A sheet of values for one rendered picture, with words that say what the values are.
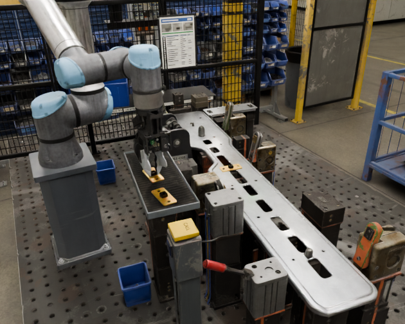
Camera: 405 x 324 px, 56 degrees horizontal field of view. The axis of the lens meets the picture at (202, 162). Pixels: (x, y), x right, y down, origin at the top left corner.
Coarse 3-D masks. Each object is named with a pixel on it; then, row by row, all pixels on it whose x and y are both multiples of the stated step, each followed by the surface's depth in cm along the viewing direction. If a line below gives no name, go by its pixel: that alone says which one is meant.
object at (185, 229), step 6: (174, 222) 90; (180, 222) 90; (186, 222) 90; (192, 222) 90; (174, 228) 88; (180, 228) 88; (186, 228) 88; (192, 228) 88; (174, 234) 86; (180, 234) 86; (186, 234) 86; (192, 234) 86; (198, 234) 87; (174, 240) 86
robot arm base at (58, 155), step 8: (72, 136) 130; (40, 144) 128; (48, 144) 126; (56, 144) 126; (64, 144) 128; (72, 144) 130; (40, 152) 128; (48, 152) 127; (56, 152) 127; (64, 152) 128; (72, 152) 130; (80, 152) 133; (40, 160) 129; (48, 160) 129; (56, 160) 127; (64, 160) 128; (72, 160) 130
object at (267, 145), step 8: (264, 144) 154; (272, 144) 154; (256, 152) 152; (264, 152) 153; (272, 152) 154; (256, 160) 154; (264, 160) 155; (272, 160) 157; (256, 168) 156; (264, 168) 157; (272, 168) 158; (264, 176) 159; (272, 176) 160
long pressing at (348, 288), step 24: (192, 120) 192; (192, 144) 167; (216, 144) 166; (216, 168) 146; (240, 192) 131; (264, 192) 130; (264, 216) 118; (288, 216) 118; (264, 240) 107; (288, 240) 108; (312, 240) 107; (288, 264) 99; (336, 264) 99; (312, 288) 92; (336, 288) 92; (360, 288) 91; (336, 312) 86
